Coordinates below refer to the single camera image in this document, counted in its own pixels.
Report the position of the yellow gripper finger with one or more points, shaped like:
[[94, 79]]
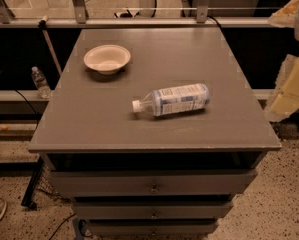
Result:
[[285, 17], [284, 99]]

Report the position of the blue label plastic bottle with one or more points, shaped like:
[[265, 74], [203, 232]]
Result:
[[173, 100]]

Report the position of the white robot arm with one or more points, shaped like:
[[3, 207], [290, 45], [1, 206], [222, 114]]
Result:
[[283, 101]]

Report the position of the small clear water bottle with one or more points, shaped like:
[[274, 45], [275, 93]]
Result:
[[41, 83]]

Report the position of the grey drawer cabinet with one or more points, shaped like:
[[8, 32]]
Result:
[[89, 125]]

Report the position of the top grey drawer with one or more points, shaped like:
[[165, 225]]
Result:
[[146, 183]]

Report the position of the grey drawer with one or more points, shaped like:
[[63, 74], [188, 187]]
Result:
[[128, 227], [146, 183], [156, 210]]

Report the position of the white bowl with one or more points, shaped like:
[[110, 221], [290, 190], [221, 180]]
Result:
[[107, 59]]

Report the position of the middle grey drawer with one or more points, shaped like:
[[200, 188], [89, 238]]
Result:
[[156, 210]]

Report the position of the bottom grey drawer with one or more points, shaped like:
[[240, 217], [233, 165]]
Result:
[[128, 227]]

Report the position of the wooden stick with black clamp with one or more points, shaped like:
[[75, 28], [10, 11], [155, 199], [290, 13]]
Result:
[[43, 26]]

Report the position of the black metal stand leg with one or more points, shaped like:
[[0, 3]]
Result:
[[27, 200]]

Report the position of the metal railing frame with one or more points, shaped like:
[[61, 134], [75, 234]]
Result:
[[200, 15]]

